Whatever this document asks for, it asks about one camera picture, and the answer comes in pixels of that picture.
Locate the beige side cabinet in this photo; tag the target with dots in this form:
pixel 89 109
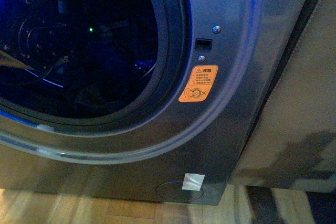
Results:
pixel 292 145

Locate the orange warning sticker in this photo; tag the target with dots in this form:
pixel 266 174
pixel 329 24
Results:
pixel 199 84

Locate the grey front-load washing machine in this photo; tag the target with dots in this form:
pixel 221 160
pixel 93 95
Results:
pixel 128 162

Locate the dark rubber door gasket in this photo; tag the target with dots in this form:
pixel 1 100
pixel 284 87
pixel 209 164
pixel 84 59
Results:
pixel 89 62

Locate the round drain filter cover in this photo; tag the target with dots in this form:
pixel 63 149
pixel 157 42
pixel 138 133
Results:
pixel 173 192

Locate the lower latch screw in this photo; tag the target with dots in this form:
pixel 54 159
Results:
pixel 201 59

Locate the upper latch screw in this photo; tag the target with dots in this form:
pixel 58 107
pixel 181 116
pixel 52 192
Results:
pixel 216 29

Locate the latch screw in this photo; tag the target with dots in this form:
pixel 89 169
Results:
pixel 216 29
pixel 201 59

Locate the white tape piece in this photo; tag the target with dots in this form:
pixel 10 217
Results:
pixel 193 181

